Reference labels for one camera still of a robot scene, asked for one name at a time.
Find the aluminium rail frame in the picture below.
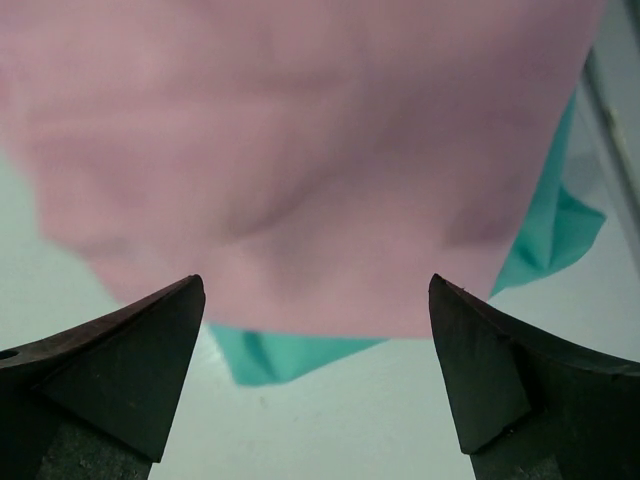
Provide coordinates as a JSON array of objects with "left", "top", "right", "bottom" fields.
[{"left": 576, "top": 49, "right": 639, "bottom": 246}]

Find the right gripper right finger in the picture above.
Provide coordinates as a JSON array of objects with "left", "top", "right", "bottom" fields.
[{"left": 429, "top": 275, "right": 639, "bottom": 480}]

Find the teal folded t shirt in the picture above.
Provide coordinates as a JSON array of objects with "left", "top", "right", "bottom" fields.
[{"left": 209, "top": 96, "right": 606, "bottom": 387}]

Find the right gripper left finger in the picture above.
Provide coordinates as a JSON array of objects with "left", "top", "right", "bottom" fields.
[{"left": 1, "top": 275, "right": 205, "bottom": 479}]

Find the pink t shirt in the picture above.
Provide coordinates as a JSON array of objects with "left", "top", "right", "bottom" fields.
[{"left": 1, "top": 1, "right": 605, "bottom": 337}]

